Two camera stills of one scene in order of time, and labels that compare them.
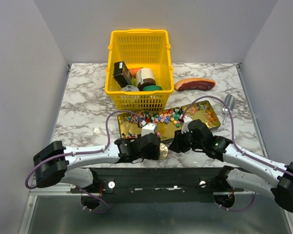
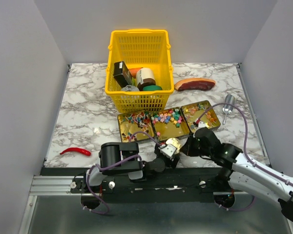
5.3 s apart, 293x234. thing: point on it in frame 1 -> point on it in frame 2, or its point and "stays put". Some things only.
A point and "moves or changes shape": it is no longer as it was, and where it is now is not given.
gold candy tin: [168, 121] stays put
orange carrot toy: [134, 71] stays put
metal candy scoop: [229, 101] stays put
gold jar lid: [163, 150] moves or changes shape
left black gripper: [154, 155] -> [170, 163]
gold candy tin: [202, 110] stays put
